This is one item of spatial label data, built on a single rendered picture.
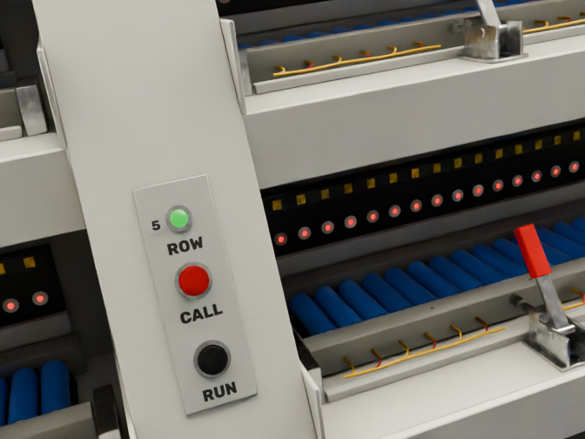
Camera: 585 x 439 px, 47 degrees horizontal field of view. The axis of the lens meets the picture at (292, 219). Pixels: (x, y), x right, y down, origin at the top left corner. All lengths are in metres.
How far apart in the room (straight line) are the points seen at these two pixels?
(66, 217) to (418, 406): 0.24
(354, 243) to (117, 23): 0.28
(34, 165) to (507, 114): 0.29
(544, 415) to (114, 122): 0.31
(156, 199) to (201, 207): 0.02
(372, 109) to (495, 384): 0.19
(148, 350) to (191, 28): 0.17
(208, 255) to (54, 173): 0.09
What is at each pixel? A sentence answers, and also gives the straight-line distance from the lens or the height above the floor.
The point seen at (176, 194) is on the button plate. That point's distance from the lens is 0.36.
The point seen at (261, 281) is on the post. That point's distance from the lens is 0.37.
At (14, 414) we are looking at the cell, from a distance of 0.47.
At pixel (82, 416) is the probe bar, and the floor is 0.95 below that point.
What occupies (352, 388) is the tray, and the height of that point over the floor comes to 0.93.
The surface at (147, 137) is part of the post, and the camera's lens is 0.37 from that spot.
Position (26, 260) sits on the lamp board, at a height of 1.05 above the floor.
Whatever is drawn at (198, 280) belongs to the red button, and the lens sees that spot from 0.36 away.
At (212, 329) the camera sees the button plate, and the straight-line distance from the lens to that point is 0.37.
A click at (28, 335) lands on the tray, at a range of 0.54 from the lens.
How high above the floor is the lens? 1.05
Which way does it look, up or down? 1 degrees down
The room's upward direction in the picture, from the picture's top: 13 degrees counter-clockwise
